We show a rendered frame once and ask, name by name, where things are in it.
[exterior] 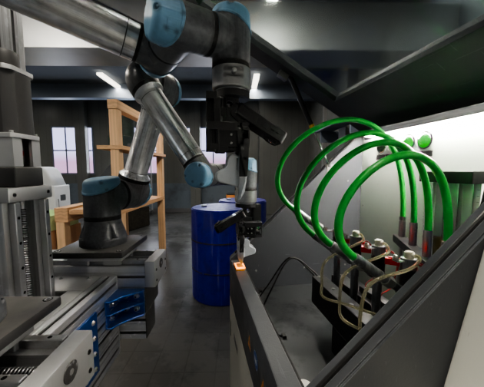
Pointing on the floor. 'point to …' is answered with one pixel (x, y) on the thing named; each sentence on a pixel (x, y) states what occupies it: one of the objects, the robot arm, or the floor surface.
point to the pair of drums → (213, 250)
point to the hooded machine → (60, 191)
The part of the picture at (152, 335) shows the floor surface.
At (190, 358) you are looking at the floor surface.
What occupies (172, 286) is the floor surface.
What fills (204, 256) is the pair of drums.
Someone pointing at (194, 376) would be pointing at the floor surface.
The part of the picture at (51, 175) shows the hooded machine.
